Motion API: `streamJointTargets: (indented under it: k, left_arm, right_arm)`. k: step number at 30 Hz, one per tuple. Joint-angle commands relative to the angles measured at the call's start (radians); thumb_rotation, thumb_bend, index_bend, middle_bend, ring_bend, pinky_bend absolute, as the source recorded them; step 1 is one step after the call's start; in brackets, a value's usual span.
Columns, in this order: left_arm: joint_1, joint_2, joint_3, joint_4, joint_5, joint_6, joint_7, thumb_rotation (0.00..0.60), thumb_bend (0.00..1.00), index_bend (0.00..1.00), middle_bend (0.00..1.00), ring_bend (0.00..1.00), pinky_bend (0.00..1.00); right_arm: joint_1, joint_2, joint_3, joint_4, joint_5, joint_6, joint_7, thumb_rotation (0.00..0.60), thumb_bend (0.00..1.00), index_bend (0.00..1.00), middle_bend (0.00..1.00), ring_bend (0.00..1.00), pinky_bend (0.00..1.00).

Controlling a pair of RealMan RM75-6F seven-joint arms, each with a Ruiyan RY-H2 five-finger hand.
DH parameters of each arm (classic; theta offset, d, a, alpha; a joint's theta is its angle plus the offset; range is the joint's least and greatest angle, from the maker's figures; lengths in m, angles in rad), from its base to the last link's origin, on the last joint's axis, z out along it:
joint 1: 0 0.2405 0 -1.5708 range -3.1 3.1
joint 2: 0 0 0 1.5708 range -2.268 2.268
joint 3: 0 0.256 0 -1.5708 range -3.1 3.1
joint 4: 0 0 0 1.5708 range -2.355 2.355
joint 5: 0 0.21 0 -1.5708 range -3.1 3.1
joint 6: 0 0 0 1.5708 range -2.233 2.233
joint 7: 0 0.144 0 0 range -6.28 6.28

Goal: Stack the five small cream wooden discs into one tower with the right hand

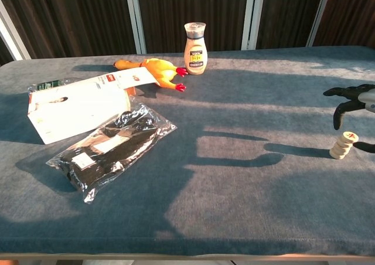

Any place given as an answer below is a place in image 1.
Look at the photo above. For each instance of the green label water bottle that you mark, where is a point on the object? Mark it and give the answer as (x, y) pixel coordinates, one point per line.
(49, 85)

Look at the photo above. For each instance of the blue grey table cloth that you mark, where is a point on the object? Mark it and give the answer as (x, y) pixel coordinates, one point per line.
(234, 203)

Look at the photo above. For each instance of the white partition post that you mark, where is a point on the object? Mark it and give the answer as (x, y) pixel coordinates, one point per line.
(13, 39)
(319, 16)
(136, 21)
(252, 18)

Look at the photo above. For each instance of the yellow rubber chicken toy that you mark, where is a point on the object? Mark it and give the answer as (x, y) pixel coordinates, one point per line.
(161, 71)

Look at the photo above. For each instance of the white carton box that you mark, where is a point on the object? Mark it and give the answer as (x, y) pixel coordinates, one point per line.
(76, 109)

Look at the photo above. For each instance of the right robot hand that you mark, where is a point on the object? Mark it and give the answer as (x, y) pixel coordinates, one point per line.
(367, 101)

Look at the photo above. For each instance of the plastic bag of black gloves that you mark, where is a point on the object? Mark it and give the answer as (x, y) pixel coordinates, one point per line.
(111, 150)

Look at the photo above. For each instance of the beige sauce bottle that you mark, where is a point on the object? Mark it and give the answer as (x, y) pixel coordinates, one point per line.
(195, 57)

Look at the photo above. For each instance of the dark ribbed partition panel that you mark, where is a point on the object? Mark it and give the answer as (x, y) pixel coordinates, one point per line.
(76, 16)
(190, 4)
(288, 13)
(351, 13)

